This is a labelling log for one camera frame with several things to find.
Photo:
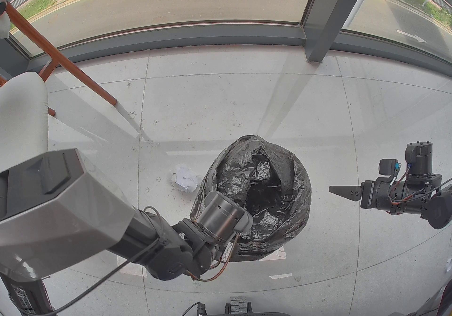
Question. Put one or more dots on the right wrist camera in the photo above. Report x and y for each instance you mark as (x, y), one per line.
(387, 167)

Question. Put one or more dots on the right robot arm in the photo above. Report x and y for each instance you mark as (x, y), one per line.
(441, 210)

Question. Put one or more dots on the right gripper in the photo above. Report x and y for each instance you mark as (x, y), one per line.
(381, 196)

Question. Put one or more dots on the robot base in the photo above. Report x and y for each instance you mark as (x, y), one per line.
(240, 304)

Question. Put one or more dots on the white chair with wooden legs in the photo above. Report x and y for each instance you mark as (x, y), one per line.
(21, 113)

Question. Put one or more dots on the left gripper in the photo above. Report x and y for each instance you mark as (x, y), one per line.
(215, 254)

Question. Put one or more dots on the crumpled white paper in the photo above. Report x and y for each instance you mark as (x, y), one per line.
(183, 178)

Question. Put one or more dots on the black plastic bag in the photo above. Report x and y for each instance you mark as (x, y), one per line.
(282, 173)

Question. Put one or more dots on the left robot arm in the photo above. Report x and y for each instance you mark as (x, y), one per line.
(63, 208)

